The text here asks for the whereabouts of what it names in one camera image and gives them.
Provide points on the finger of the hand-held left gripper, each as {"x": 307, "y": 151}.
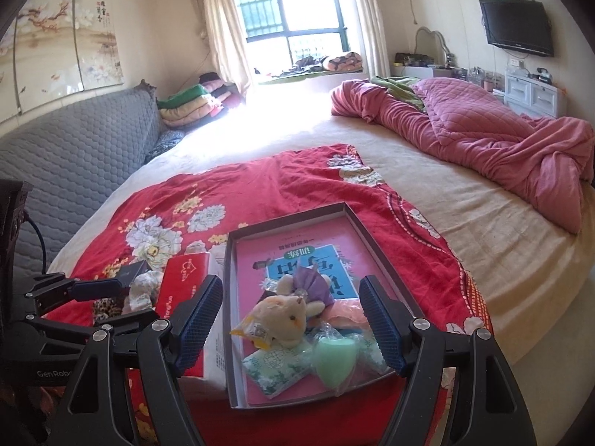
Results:
{"x": 100, "y": 289}
{"x": 37, "y": 371}

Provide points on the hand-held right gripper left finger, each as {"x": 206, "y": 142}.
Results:
{"x": 201, "y": 323}

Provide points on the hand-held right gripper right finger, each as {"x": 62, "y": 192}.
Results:
{"x": 382, "y": 323}

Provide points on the pink face mask pack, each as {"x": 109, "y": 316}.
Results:
{"x": 346, "y": 311}

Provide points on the yellow snack packet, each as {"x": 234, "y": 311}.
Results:
{"x": 253, "y": 332}

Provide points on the green sponge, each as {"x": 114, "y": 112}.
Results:
{"x": 337, "y": 357}

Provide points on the white teddy bear purple dress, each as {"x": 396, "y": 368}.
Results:
{"x": 288, "y": 316}

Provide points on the green white tissue packet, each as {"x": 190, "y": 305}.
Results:
{"x": 279, "y": 369}

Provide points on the dark shallow box tray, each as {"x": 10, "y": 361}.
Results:
{"x": 288, "y": 216}

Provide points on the leopard print scrunchie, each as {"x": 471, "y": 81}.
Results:
{"x": 108, "y": 310}

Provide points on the black cardboard box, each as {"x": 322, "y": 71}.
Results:
{"x": 132, "y": 273}

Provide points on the white speckled cloth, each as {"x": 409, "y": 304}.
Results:
{"x": 144, "y": 290}

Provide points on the red tissue box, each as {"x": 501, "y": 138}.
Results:
{"x": 179, "y": 278}

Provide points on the grey quilted headboard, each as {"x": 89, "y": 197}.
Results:
{"x": 83, "y": 148}

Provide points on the cream bed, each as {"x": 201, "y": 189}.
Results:
{"x": 488, "y": 251}

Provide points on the dark patterned pillow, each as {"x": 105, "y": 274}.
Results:
{"x": 167, "y": 144}

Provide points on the red floral blanket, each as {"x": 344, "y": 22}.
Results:
{"x": 288, "y": 181}

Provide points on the yellow folded blanket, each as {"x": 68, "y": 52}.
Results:
{"x": 186, "y": 108}

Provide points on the green folded blanket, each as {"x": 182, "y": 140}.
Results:
{"x": 183, "y": 95}

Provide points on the pink quilt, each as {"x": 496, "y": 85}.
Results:
{"x": 488, "y": 130}

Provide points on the dark clothes pile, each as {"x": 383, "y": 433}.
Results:
{"x": 216, "y": 81}

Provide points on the white dressing table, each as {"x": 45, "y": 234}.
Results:
{"x": 418, "y": 70}

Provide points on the brown patterned cushion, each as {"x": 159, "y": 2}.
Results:
{"x": 341, "y": 61}

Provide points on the clothes on windowsill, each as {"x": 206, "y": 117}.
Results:
{"x": 302, "y": 67}

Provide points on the white drawer cabinet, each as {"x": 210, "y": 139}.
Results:
{"x": 534, "y": 93}

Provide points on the silver framed mirror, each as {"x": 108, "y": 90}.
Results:
{"x": 432, "y": 44}

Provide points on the cream curtain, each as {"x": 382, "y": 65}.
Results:
{"x": 367, "y": 18}
{"x": 223, "y": 32}

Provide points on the window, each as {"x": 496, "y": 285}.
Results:
{"x": 288, "y": 14}

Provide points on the floral wall painting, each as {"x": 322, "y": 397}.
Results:
{"x": 60, "y": 55}

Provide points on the black wall television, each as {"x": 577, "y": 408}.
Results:
{"x": 516, "y": 25}

